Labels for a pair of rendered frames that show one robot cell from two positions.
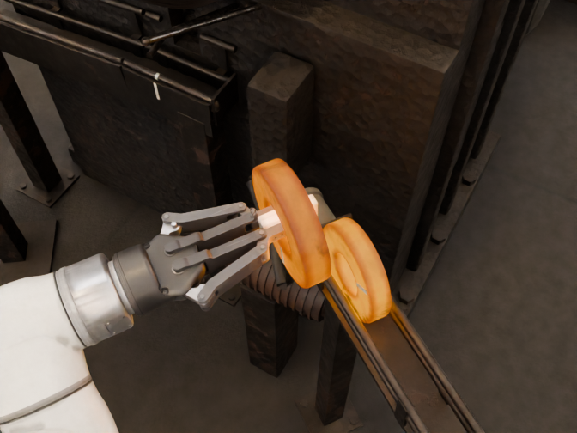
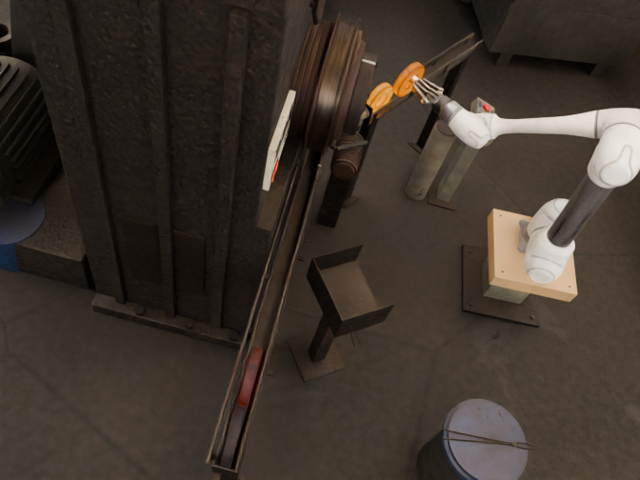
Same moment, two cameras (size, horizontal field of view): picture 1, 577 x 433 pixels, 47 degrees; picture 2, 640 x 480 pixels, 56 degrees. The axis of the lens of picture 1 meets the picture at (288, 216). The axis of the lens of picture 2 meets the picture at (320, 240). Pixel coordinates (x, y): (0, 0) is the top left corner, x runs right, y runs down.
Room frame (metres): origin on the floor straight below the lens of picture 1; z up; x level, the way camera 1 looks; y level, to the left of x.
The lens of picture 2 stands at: (1.66, 1.63, 2.49)
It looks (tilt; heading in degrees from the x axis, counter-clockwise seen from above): 55 degrees down; 237
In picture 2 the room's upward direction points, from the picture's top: 18 degrees clockwise
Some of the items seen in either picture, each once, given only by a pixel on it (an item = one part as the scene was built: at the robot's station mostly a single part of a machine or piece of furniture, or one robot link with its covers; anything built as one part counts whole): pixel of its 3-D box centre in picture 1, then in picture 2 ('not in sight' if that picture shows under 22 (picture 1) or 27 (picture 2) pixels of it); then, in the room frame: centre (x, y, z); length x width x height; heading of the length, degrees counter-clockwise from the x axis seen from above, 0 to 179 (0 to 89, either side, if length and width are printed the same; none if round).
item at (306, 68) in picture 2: not in sight; (309, 80); (0.96, 0.18, 1.11); 0.47 x 0.10 x 0.47; 60
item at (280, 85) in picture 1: (282, 122); not in sight; (0.78, 0.01, 0.68); 0.11 x 0.08 x 0.24; 150
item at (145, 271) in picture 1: (161, 270); (437, 101); (0.36, 0.14, 0.91); 0.09 x 0.08 x 0.07; 115
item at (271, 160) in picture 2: not in sight; (279, 140); (1.15, 0.46, 1.15); 0.26 x 0.02 x 0.18; 60
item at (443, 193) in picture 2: not in sight; (463, 158); (-0.09, 0.00, 0.31); 0.24 x 0.16 x 0.62; 60
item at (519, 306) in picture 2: not in sight; (511, 270); (-0.13, 0.61, 0.16); 0.40 x 0.40 x 0.31; 64
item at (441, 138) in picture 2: not in sight; (430, 162); (0.07, -0.05, 0.26); 0.12 x 0.12 x 0.52
